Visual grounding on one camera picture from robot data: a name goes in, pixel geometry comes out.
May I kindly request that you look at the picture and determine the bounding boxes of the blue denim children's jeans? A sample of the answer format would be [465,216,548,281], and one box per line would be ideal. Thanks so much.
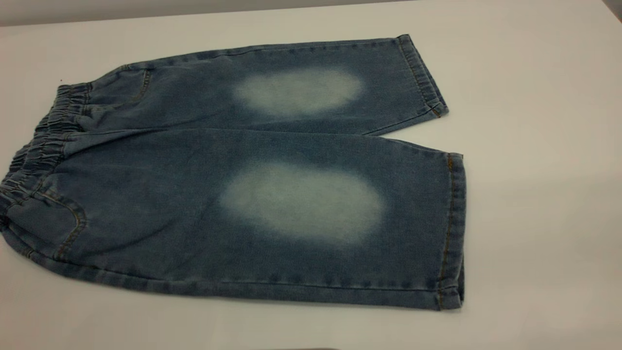
[0,34,466,312]

